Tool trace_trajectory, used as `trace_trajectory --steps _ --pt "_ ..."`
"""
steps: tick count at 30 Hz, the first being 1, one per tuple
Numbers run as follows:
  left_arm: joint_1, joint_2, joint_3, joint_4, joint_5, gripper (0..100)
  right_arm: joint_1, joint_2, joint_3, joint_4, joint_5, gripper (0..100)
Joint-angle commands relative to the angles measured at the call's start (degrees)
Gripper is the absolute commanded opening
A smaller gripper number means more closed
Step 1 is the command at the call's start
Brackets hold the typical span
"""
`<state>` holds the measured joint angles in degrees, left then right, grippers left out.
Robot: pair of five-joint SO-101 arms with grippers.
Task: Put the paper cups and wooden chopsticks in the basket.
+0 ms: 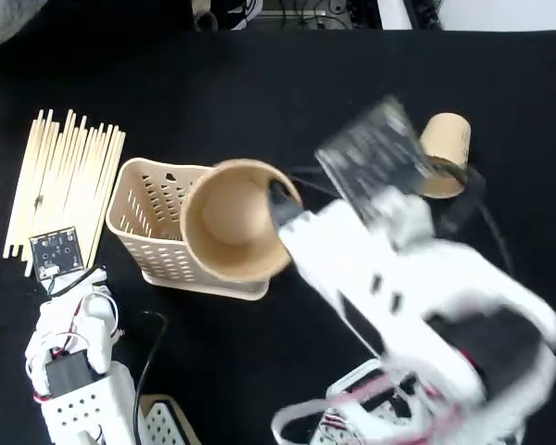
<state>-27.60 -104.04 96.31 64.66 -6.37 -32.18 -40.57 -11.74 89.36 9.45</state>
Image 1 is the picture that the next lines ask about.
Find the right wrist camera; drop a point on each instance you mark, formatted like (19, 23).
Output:
(370, 162)

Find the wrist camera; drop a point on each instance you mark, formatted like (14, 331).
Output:
(58, 252)
(370, 162)

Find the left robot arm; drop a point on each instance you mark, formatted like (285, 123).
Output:
(99, 398)

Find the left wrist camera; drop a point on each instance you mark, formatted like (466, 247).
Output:
(58, 252)

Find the beige plastic basket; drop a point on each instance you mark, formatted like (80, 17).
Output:
(160, 259)

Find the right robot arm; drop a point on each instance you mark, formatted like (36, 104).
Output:
(449, 371)

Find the brown paper cup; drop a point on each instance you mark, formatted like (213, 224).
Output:
(231, 218)
(446, 139)

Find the wooden chopstick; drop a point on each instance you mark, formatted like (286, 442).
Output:
(45, 181)
(31, 183)
(22, 184)
(72, 181)
(92, 176)
(60, 181)
(108, 194)
(82, 176)
(100, 185)

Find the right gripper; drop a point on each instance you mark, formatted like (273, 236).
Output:
(352, 259)

